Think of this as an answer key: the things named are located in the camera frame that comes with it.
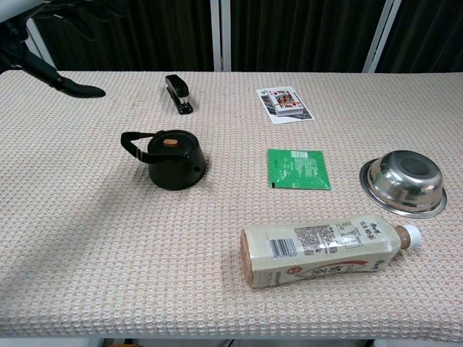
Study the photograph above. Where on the black stapler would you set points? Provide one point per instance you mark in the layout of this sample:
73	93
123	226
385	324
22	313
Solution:
179	92

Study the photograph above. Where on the playing card packet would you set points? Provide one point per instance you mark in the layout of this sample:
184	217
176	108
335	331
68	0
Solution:
284	105

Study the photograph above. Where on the green foil sachet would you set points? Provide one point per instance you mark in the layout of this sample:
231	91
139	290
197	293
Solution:
298	170

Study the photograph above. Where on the beige waffle tablecloth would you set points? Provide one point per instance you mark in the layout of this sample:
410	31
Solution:
108	235

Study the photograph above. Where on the white frame post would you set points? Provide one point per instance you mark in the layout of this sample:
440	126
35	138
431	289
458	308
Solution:
221	36
43	50
380	36

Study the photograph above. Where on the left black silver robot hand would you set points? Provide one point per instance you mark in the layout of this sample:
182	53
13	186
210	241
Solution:
40	70

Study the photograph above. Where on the black pleated curtain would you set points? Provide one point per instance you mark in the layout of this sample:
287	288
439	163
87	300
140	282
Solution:
307	32

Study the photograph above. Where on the milk tea bottle white cap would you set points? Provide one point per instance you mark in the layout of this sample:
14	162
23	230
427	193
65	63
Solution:
314	256

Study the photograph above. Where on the stainless steel bowl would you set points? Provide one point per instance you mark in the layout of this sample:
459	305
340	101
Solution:
403	184

